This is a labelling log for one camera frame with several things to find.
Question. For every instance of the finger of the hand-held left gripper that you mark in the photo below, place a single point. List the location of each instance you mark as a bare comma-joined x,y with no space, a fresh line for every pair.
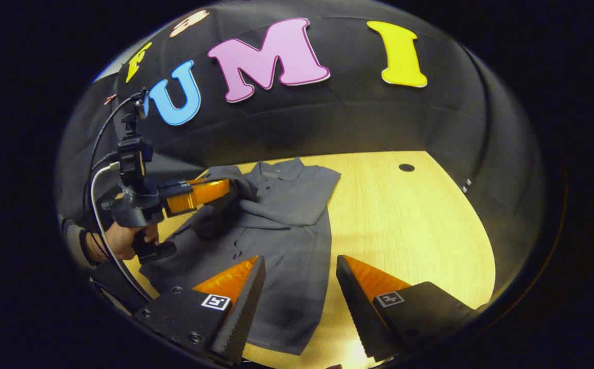
199,197

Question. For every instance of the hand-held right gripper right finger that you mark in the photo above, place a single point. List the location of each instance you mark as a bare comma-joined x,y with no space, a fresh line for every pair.
358,307

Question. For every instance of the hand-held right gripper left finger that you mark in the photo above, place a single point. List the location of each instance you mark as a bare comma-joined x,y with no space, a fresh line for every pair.
243,312

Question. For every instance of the grey button shirt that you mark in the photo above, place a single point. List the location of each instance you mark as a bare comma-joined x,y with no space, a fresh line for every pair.
281,241

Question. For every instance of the black backdrop cloth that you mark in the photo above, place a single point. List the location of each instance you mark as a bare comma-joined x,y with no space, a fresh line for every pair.
353,118

